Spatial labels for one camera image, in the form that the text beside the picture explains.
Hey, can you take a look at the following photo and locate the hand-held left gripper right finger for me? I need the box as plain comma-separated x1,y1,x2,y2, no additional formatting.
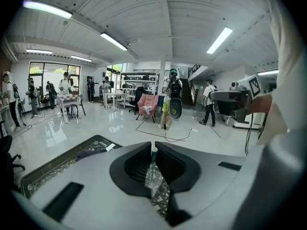
154,141,250,230

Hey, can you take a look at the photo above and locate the person's right forearm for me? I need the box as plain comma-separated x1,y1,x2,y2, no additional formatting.
249,92,273,116

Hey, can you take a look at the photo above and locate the black metal chair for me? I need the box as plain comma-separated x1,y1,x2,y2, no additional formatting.
71,93,86,118

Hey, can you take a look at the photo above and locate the ceiling light bar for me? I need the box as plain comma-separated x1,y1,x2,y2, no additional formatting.
100,32,129,51
256,69,279,76
23,0,73,20
206,27,234,55
71,55,93,62
25,48,53,55

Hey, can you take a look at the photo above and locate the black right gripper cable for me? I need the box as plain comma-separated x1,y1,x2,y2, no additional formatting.
244,113,255,156

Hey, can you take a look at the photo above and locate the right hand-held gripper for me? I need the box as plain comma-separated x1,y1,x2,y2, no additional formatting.
208,74,262,124

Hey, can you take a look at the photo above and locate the pink armchair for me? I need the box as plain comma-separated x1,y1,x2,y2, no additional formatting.
136,93,160,124

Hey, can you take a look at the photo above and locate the clear plastic bottle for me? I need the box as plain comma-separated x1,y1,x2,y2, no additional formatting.
144,140,162,198

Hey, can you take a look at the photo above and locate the white storage shelf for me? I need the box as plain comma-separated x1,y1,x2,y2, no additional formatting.
119,69,160,98

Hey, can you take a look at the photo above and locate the person's beige shirt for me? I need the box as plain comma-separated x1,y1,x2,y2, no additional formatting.
258,0,303,146

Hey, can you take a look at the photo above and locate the black cable with power strip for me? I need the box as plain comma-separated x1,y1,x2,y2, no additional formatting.
164,127,199,143

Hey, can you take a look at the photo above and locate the black office chair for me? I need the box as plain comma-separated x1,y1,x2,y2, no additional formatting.
0,120,26,191
129,86,146,114

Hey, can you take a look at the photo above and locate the white table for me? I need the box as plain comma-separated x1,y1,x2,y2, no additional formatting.
103,92,128,112

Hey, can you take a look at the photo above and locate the black staircase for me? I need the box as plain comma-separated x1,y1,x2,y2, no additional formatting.
186,64,209,106

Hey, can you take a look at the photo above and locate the checked cloth table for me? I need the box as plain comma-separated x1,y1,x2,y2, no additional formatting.
56,93,81,119

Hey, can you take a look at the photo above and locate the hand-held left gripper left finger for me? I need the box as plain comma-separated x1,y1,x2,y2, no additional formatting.
12,141,170,230

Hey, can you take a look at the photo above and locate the large window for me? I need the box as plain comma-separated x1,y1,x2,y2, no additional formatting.
28,61,81,98

